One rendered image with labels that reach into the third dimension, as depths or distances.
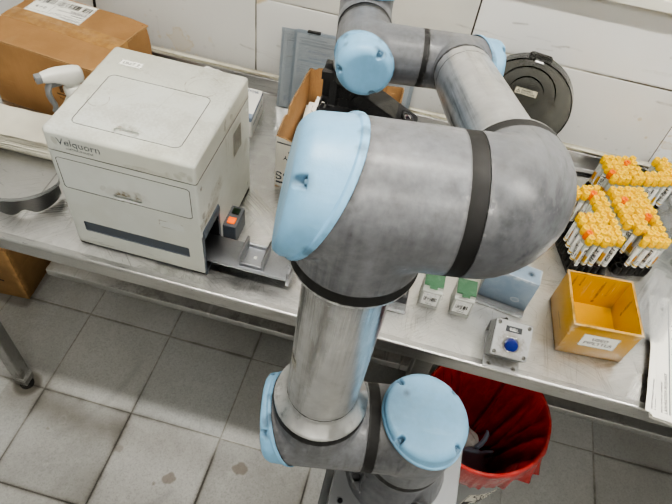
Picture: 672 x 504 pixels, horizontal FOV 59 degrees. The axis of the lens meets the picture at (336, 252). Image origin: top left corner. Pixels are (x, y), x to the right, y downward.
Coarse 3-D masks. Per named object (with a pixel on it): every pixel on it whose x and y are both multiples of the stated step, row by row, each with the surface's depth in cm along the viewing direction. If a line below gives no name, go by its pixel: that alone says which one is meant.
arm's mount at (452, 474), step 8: (456, 464) 94; (336, 472) 91; (344, 472) 91; (448, 472) 93; (456, 472) 93; (336, 480) 90; (344, 480) 90; (448, 480) 92; (456, 480) 93; (336, 488) 90; (344, 488) 90; (448, 488) 92; (456, 488) 92; (328, 496) 93; (336, 496) 89; (344, 496) 89; (352, 496) 89; (440, 496) 91; (448, 496) 91; (456, 496) 91
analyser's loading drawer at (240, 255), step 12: (216, 240) 122; (228, 240) 123; (216, 252) 120; (228, 252) 121; (240, 252) 117; (252, 252) 121; (264, 252) 122; (228, 264) 119; (240, 264) 119; (252, 264) 119; (264, 264) 118; (276, 264) 120; (288, 264) 120; (276, 276) 118; (288, 276) 117
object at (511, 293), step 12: (504, 276) 118; (516, 276) 117; (528, 276) 117; (540, 276) 117; (480, 288) 123; (492, 288) 122; (504, 288) 120; (516, 288) 119; (528, 288) 118; (480, 300) 123; (492, 300) 124; (504, 300) 123; (516, 300) 121; (528, 300) 120; (516, 312) 122
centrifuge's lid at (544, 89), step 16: (512, 64) 135; (528, 64) 134; (544, 64) 132; (512, 80) 139; (528, 80) 138; (544, 80) 136; (560, 80) 133; (528, 96) 140; (544, 96) 138; (560, 96) 136; (528, 112) 142; (544, 112) 140; (560, 112) 137; (560, 128) 135
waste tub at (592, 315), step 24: (576, 288) 123; (600, 288) 122; (624, 288) 120; (552, 312) 124; (576, 312) 124; (600, 312) 125; (624, 312) 119; (576, 336) 114; (600, 336) 113; (624, 336) 112
